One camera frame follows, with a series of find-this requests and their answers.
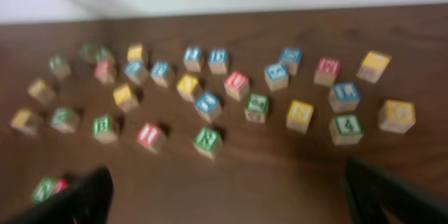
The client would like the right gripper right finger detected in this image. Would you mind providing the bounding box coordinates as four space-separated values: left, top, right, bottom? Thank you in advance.
344 157 447 223

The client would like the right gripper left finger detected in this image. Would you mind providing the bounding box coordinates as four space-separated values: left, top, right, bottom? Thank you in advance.
6 166 114 224

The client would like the red E block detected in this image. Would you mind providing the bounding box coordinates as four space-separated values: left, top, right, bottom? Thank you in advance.
52 178 69 195

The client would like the green N block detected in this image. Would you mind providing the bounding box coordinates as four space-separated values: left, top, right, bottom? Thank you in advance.
31 177 57 203

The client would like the green R block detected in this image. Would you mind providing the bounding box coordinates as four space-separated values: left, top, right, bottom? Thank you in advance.
193 127 223 160

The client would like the green 4 block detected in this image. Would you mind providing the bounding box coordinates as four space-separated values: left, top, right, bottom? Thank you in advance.
329 114 364 146

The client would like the green B block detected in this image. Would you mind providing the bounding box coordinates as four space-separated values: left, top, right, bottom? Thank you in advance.
92 114 119 144

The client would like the yellow G block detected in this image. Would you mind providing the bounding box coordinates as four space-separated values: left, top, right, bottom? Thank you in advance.
378 99 417 134

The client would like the red I block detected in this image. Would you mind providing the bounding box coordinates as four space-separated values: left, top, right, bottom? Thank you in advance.
136 123 167 154

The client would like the blue L block right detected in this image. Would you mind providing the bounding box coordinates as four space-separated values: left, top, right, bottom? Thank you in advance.
328 82 361 113

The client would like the blue l block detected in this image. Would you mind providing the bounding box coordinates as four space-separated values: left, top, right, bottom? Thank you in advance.
124 61 149 85
328 82 361 113

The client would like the yellow S block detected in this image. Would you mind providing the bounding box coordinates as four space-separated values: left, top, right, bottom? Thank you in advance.
286 100 314 134

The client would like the yellow K block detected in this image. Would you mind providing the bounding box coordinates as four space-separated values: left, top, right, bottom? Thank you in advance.
10 108 43 135

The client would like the yellow block centre left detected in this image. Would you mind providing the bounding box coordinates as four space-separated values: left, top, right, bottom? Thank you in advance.
113 84 139 113

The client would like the yellow block far right top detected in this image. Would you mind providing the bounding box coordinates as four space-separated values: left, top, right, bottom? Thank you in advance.
356 50 392 83

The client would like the red M block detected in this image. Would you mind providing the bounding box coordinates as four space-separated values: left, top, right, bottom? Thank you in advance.
314 57 341 87

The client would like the red A block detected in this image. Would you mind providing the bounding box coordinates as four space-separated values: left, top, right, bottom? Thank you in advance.
94 61 117 85

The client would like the green L block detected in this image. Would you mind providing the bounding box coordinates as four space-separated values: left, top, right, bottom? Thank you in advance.
48 55 71 80

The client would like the blue L block left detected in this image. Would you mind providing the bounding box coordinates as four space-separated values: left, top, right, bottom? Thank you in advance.
124 61 149 85

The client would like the green J block right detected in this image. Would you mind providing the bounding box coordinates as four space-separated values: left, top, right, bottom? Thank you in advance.
244 93 269 123

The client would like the green j block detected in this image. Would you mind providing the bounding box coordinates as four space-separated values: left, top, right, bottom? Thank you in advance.
78 42 98 64
244 93 269 123

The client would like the green Z block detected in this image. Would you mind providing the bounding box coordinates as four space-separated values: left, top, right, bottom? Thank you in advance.
94 46 115 64

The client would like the blue 5 block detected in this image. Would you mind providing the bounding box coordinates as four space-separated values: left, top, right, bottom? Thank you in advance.
264 62 289 92

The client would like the green J block far left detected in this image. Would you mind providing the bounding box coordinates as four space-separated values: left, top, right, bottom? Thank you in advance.
78 42 98 64

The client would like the blue P block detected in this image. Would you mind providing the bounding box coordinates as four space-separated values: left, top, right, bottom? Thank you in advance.
150 61 174 88

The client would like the blue T block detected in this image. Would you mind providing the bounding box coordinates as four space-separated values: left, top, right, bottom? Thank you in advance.
194 91 222 123

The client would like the blue D block right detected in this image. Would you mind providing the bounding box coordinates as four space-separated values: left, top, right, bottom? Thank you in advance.
279 47 302 76

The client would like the blue d block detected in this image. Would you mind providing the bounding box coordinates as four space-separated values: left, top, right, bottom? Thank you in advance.
279 47 302 76
208 48 229 74

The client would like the yellow block top middle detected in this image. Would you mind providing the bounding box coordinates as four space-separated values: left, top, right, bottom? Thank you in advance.
127 43 148 64

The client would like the red U block right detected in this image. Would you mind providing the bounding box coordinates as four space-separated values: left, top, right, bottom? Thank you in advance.
224 71 250 101

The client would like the blue 2 block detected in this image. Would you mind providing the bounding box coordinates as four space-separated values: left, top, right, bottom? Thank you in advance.
183 46 204 72

